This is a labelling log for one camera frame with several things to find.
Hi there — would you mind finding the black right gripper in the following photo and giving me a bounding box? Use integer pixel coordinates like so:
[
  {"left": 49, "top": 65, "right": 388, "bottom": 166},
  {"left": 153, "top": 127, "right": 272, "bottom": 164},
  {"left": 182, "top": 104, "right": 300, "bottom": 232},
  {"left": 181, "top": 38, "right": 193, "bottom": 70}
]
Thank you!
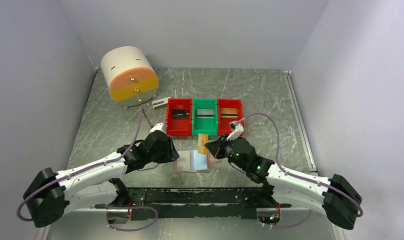
[{"left": 205, "top": 133, "right": 248, "bottom": 171}]

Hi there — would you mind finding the gold card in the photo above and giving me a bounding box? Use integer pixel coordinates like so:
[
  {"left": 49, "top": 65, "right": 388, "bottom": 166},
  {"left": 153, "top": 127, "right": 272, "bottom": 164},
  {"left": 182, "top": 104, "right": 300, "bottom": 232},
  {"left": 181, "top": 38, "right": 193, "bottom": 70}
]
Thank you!
[
  {"left": 197, "top": 133, "right": 210, "bottom": 156},
  {"left": 220, "top": 107, "right": 238, "bottom": 119}
]

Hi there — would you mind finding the tan leather card holder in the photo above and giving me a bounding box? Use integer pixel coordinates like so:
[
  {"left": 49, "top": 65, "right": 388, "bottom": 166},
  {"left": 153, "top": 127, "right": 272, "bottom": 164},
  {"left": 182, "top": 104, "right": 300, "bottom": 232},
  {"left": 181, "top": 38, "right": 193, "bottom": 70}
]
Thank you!
[{"left": 173, "top": 150, "right": 215, "bottom": 173}]

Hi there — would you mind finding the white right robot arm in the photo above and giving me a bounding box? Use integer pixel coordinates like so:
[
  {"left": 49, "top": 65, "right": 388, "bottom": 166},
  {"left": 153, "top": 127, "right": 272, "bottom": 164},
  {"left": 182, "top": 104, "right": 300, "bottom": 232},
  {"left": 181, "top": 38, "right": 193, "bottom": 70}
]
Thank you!
[{"left": 204, "top": 135, "right": 362, "bottom": 230}]

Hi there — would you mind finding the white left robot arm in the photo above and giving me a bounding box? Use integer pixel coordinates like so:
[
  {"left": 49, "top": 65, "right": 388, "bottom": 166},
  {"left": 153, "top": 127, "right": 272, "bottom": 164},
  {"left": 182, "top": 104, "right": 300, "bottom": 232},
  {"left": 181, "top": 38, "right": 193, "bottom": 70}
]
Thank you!
[{"left": 17, "top": 130, "right": 180, "bottom": 228}]

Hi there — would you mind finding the silver credit card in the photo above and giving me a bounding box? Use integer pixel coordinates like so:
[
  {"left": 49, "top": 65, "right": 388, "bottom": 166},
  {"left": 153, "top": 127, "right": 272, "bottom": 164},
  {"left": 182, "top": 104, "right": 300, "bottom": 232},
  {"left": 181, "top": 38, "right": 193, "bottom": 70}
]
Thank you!
[{"left": 196, "top": 108, "right": 215, "bottom": 119}]

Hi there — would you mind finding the black credit card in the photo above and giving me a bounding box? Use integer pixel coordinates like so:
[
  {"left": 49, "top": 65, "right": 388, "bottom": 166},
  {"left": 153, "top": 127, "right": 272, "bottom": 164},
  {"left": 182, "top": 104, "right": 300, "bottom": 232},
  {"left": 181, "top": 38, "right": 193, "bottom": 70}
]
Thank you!
[{"left": 172, "top": 108, "right": 190, "bottom": 120}]

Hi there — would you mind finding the red bin with gold card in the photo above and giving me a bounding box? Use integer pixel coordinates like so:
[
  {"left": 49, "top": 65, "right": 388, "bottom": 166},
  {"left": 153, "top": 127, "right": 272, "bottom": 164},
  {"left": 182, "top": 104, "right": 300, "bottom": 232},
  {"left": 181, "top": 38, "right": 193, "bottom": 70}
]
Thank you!
[{"left": 216, "top": 98, "right": 243, "bottom": 136}]

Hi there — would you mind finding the red bin with black card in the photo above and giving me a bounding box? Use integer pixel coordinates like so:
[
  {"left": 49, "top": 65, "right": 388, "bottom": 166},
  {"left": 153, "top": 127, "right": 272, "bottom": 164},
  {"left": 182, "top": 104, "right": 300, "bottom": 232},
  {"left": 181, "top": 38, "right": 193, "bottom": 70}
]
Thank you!
[{"left": 165, "top": 98, "right": 193, "bottom": 136}]

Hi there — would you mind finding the green plastic bin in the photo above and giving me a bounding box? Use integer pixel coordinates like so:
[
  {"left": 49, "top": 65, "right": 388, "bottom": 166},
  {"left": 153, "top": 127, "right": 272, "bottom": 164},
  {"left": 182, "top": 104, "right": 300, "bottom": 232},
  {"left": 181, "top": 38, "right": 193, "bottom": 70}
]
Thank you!
[{"left": 191, "top": 98, "right": 218, "bottom": 136}]

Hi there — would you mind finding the small white grey block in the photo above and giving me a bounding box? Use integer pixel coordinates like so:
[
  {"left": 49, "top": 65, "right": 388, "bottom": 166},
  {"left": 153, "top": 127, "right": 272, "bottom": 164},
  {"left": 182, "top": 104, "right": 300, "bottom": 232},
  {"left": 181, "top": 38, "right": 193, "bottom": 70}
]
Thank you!
[{"left": 152, "top": 97, "right": 171, "bottom": 110}]

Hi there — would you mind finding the round white drawer cabinet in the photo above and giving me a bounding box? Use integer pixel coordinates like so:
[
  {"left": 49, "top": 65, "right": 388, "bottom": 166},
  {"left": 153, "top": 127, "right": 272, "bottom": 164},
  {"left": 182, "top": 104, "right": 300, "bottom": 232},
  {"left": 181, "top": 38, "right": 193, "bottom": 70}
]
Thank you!
[{"left": 100, "top": 46, "right": 159, "bottom": 108}]

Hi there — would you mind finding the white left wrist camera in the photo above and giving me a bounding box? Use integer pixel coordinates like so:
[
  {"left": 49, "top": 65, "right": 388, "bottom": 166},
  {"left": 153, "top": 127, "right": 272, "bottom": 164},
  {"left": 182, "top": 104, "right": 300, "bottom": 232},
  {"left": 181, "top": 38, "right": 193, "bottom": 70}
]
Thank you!
[{"left": 149, "top": 122, "right": 167, "bottom": 134}]

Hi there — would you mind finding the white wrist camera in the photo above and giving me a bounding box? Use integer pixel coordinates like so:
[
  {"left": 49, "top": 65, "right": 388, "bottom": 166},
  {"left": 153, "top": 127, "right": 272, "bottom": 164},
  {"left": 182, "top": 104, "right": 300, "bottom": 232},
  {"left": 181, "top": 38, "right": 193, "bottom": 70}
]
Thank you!
[
  {"left": 149, "top": 122, "right": 167, "bottom": 134},
  {"left": 226, "top": 121, "right": 244, "bottom": 141}
]

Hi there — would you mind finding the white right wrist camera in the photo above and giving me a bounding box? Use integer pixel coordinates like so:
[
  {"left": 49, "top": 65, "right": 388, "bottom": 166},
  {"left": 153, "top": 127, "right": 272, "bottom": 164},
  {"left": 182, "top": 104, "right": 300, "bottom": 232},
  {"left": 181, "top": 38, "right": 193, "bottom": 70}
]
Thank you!
[{"left": 226, "top": 121, "right": 244, "bottom": 141}]

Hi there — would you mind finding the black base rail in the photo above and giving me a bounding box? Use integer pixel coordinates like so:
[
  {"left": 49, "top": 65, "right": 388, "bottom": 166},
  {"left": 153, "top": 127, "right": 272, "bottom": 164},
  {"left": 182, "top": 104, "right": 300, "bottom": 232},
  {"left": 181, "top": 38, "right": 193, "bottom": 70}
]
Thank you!
[{"left": 108, "top": 178, "right": 291, "bottom": 224}]

